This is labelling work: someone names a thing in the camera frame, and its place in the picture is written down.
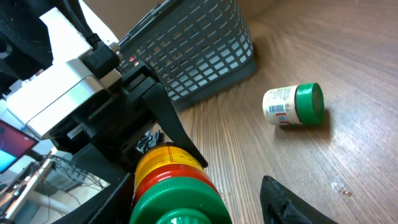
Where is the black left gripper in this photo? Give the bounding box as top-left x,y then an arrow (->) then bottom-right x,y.
51,62 -> 208,180

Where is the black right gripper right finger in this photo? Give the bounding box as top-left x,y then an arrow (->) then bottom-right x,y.
259,175 -> 336,224

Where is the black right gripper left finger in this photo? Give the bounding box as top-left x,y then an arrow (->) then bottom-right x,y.
53,173 -> 134,224

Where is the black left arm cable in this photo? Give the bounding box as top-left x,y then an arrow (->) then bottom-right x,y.
60,0 -> 121,78

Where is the small jar green lid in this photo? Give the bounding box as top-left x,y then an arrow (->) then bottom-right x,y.
262,83 -> 325,126

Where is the grey plastic mesh basket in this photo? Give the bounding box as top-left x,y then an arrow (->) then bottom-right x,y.
119,0 -> 257,110

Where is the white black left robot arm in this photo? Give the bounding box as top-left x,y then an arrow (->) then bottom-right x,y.
1,1 -> 208,176

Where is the red sauce bottle green cap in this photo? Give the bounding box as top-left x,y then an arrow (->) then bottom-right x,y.
129,142 -> 232,224

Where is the computer monitor red screen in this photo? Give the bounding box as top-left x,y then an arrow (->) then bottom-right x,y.
1,120 -> 39,174

